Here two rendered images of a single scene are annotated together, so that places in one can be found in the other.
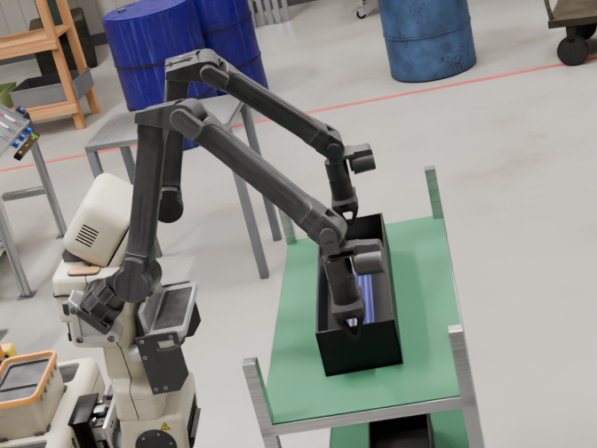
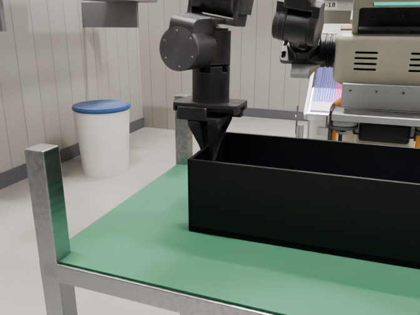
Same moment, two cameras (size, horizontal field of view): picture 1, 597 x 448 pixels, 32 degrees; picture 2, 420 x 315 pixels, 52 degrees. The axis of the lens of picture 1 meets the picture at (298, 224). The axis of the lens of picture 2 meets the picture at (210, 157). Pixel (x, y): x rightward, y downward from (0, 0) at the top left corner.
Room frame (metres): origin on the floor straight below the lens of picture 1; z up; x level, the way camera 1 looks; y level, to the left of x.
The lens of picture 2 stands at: (2.07, -0.70, 1.25)
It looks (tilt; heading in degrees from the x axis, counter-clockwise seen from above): 18 degrees down; 102
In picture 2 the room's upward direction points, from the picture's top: straight up
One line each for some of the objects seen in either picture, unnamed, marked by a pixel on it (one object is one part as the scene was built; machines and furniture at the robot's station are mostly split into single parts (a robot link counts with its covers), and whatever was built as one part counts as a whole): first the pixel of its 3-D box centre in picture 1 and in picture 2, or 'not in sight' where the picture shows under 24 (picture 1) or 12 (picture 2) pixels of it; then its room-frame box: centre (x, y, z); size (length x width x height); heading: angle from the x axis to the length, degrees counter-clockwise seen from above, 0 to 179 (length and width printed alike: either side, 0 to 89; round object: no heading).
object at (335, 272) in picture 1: (340, 265); (209, 47); (1.94, -0.07, 1.21); 0.07 x 0.06 x 0.07; 76
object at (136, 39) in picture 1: (190, 56); not in sight; (7.30, 0.47, 0.48); 1.30 x 0.80 x 0.96; 162
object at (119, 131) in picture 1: (188, 195); not in sight; (4.76, 0.49, 0.40); 0.70 x 0.45 x 0.80; 77
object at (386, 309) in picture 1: (356, 287); (399, 199); (2.22, -0.10, 1.01); 0.57 x 0.17 x 0.11; 173
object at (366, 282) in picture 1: (358, 297); not in sight; (2.22, -0.10, 0.98); 0.51 x 0.07 x 0.03; 173
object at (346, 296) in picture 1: (344, 291); (210, 88); (1.94, -0.06, 1.15); 0.10 x 0.07 x 0.07; 173
